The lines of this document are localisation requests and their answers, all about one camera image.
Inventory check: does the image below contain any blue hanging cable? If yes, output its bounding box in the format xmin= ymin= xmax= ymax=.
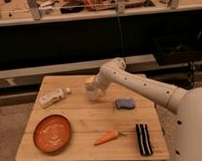
xmin=116 ymin=13 xmax=126 ymax=59

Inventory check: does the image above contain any translucent white cup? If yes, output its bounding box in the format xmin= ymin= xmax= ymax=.
xmin=84 ymin=82 xmax=100 ymax=100

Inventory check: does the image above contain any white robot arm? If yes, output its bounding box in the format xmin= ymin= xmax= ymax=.
xmin=84 ymin=57 xmax=202 ymax=161

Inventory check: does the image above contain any black white striped cloth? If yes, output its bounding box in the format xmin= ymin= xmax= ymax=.
xmin=135 ymin=123 xmax=153 ymax=157

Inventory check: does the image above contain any orange toy carrot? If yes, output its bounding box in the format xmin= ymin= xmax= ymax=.
xmin=94 ymin=130 xmax=121 ymax=146

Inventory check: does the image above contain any long workbench shelf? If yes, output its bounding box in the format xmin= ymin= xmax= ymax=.
xmin=0 ymin=0 xmax=202 ymax=26

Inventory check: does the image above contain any wooden table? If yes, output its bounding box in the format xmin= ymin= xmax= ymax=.
xmin=15 ymin=75 xmax=169 ymax=161

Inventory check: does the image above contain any orange plate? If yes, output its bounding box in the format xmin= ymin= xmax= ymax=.
xmin=33 ymin=114 xmax=71 ymax=153

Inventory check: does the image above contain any blue sponge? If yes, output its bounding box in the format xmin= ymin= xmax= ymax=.
xmin=115 ymin=98 xmax=135 ymax=109

